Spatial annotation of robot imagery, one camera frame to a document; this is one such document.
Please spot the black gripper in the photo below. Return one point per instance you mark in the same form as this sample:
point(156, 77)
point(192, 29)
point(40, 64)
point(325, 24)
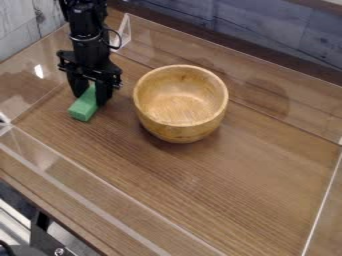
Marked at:
point(87, 61)

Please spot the green rectangular stick block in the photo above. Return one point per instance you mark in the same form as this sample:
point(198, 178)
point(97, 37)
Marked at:
point(84, 106)

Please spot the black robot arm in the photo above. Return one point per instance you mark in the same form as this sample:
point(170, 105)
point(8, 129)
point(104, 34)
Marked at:
point(84, 10)

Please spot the round wooden bowl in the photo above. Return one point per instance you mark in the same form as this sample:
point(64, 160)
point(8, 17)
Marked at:
point(180, 102)

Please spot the clear acrylic tray enclosure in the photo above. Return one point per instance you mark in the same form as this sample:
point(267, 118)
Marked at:
point(207, 161)

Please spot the black table leg bracket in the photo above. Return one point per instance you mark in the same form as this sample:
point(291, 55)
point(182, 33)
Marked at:
point(41, 240)

